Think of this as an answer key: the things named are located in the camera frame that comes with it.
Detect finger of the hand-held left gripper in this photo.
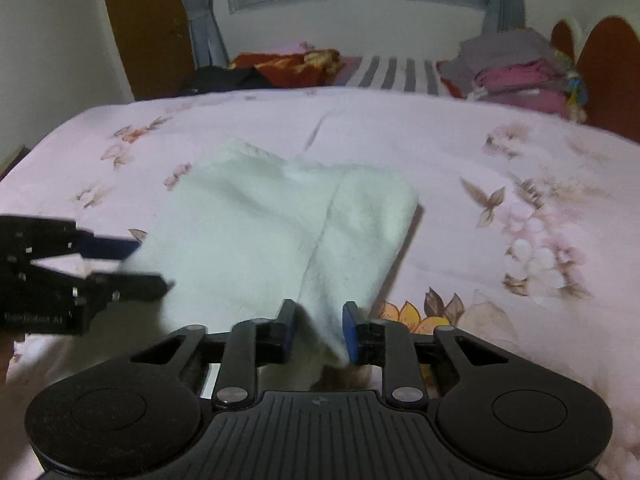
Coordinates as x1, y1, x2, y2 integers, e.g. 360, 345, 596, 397
74, 229, 143, 262
75, 272, 175, 317

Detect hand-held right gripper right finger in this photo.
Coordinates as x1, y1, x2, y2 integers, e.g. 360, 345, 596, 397
341, 301, 513, 406

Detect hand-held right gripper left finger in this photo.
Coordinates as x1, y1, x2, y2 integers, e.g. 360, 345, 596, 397
130, 298, 298, 411

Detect white towel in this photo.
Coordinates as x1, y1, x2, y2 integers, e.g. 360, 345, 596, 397
120, 139, 421, 366

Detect dark clothes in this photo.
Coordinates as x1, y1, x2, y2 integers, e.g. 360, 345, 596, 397
180, 65, 273, 96

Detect pink folded clothes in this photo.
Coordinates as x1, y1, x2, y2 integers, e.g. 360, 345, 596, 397
467, 60, 573, 117

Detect brown wooden wardrobe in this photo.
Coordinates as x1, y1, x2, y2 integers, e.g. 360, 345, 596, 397
97, 0, 199, 102

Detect pink floral bed sheet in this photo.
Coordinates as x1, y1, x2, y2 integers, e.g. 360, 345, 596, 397
0, 85, 640, 480

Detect red orange blanket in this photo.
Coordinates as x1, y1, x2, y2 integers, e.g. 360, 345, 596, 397
227, 49, 346, 90

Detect grey striped cloth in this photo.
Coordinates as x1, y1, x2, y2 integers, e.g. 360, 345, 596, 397
332, 55, 448, 97

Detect grey folded garment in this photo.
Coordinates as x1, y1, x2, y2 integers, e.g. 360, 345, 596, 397
439, 27, 562, 92

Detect multicoloured cloth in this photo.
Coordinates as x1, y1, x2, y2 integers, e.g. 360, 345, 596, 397
562, 62, 589, 123

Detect brown wooden headboard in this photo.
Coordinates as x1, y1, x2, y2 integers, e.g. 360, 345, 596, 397
550, 15, 640, 144

